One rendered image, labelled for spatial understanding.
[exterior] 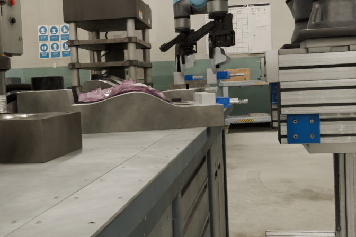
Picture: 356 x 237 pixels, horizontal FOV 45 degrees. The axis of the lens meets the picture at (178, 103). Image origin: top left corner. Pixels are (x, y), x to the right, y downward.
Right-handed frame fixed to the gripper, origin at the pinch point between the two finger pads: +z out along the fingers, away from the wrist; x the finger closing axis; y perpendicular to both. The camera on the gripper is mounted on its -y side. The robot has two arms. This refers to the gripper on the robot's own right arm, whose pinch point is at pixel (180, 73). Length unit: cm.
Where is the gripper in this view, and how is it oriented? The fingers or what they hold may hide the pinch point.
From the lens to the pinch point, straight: 195.0
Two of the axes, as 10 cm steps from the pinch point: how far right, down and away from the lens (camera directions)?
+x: -2.9, -0.4, 9.6
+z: 0.5, 10.0, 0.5
